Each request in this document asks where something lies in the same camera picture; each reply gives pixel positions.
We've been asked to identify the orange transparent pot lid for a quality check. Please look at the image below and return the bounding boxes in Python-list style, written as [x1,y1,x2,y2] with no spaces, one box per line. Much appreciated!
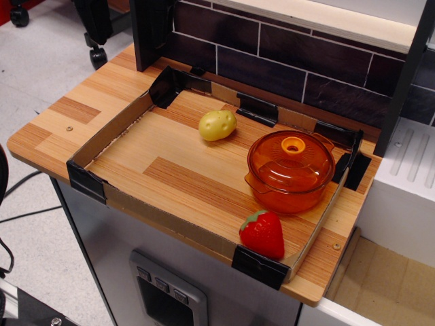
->
[247,130,336,193]

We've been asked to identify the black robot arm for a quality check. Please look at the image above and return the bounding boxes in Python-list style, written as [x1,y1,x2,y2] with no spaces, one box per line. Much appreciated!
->
[73,0,113,45]

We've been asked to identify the orange transparent plastic pot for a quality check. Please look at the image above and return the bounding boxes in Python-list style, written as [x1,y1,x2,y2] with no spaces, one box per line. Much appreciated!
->
[243,132,336,215]

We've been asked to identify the yellow toy potato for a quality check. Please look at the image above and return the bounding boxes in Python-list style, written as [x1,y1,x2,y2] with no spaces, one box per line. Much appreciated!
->
[198,110,237,141]

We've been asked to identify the red toy strawberry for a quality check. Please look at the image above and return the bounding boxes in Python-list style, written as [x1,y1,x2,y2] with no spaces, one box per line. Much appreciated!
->
[239,211,285,259]

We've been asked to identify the cardboard fence with black tape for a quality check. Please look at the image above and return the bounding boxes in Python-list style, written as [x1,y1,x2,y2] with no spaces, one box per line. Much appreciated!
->
[67,67,379,289]

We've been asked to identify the grey toy oven panel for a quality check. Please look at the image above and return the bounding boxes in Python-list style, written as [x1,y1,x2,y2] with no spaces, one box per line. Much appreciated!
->
[129,251,209,326]

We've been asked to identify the black office chair base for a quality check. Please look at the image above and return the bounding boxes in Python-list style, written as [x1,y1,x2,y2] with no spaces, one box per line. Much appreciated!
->
[84,33,108,70]

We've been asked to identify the white toy sink unit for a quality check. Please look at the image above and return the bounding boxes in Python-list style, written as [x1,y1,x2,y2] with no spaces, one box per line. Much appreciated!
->
[357,118,434,266]

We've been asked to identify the white upper shelf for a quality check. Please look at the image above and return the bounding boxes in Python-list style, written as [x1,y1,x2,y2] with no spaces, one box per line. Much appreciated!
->
[216,0,417,54]

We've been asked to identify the dark left upright post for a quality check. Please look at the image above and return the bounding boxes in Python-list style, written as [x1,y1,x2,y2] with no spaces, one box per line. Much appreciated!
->
[130,0,176,71]

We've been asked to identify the dark upright post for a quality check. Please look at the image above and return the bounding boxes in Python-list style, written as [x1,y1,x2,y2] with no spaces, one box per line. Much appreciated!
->
[130,0,176,71]
[373,0,434,157]

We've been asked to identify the black floor cable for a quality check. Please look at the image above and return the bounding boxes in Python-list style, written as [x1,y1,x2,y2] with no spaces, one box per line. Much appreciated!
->
[0,169,63,225]

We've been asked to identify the dark right upright post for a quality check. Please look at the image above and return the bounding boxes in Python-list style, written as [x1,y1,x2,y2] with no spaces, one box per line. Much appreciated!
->
[373,0,434,157]

